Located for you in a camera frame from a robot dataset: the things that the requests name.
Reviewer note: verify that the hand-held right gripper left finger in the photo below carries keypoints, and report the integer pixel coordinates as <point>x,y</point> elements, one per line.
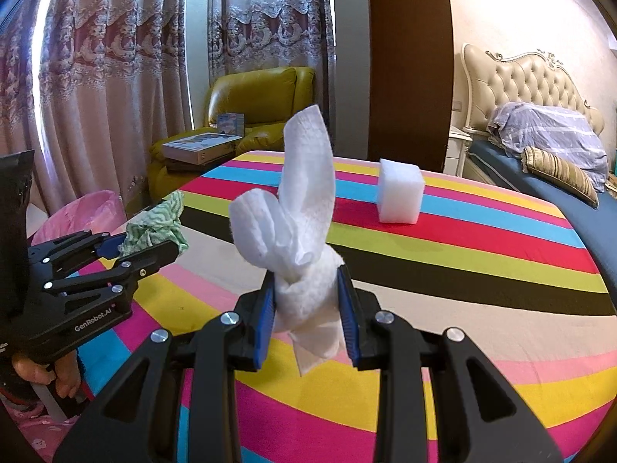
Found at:
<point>265,323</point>

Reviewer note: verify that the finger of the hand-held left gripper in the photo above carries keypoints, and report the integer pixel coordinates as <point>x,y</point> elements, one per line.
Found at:
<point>154,258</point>
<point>108,246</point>

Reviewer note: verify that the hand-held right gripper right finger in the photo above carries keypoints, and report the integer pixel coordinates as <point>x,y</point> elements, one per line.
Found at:
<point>349,318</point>

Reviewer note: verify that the green patterned tissue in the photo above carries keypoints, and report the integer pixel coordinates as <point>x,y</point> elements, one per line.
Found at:
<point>159,222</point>

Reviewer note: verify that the pink lined trash bin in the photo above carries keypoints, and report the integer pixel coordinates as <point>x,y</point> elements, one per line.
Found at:
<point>86,212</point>

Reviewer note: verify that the white paper towel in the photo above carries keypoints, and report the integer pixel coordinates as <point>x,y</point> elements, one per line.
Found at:
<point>303,193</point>

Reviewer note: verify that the person's left hand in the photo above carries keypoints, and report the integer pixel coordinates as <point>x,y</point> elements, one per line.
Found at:
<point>62,378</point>

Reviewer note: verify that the dark flat box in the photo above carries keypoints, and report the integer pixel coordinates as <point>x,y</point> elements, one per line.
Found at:
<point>185,166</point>

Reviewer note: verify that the white flat cardboard box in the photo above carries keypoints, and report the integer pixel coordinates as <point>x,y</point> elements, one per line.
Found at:
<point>197,147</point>

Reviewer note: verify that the white foam block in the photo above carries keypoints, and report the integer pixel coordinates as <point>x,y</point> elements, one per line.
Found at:
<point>400,193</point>

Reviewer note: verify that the small blue picture box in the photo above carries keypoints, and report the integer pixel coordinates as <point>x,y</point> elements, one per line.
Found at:
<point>231,124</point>

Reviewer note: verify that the pink lace curtain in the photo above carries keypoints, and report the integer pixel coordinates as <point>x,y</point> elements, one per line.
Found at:
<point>111,82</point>
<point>270,19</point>

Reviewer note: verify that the person's pink patterned clothing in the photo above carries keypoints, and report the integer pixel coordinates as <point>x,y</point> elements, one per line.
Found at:
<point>29,439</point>

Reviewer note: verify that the yellow leather armchair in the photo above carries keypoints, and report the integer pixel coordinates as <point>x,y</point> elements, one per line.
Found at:
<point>260,91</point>

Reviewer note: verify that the white nightstand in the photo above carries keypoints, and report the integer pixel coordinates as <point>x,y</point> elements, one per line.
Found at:
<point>460,154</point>

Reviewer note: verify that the blue bed mattress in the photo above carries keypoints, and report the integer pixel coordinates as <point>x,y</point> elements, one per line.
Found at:
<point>540,193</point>

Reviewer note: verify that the gold striped pillow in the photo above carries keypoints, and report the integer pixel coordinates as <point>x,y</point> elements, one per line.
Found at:
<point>559,173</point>

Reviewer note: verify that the brown wooden door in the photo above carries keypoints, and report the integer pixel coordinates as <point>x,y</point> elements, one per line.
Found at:
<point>409,58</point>

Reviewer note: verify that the lavender striped blanket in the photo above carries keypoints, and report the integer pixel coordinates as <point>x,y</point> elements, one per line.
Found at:
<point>549,130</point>

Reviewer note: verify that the cream tufted headboard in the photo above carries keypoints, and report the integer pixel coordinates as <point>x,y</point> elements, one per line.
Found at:
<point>525,77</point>

